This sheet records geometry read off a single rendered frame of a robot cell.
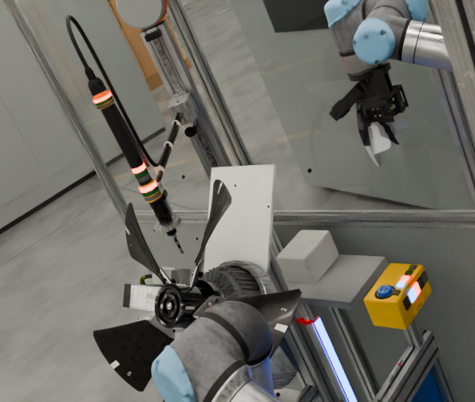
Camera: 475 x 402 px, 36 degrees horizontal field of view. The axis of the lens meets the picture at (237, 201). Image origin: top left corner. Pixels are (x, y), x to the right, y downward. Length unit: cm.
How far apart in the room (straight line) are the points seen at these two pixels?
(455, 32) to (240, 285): 128
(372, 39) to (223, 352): 60
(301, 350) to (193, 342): 120
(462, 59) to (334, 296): 153
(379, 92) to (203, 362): 68
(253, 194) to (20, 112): 527
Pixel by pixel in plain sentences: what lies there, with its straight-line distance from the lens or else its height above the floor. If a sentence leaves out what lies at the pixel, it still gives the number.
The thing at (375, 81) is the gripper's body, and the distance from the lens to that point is 156.
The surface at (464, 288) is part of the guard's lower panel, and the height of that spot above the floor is 72.
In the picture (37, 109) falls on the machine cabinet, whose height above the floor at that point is 86.
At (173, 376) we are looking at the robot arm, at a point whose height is 149.
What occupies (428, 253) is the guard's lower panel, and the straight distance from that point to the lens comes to 244.
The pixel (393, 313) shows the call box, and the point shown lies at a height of 103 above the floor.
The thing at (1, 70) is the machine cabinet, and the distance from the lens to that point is 724.
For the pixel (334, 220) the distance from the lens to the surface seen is 256.
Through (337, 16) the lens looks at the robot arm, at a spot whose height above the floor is 181.
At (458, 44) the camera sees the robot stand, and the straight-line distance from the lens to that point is 94.
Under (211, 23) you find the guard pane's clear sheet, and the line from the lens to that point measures 243.
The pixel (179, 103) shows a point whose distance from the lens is 233.
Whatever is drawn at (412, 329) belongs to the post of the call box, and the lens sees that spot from 204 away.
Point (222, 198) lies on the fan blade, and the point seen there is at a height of 143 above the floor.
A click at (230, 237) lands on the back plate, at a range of 223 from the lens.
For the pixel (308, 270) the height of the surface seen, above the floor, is 92.
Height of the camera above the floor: 215
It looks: 23 degrees down
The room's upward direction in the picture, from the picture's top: 25 degrees counter-clockwise
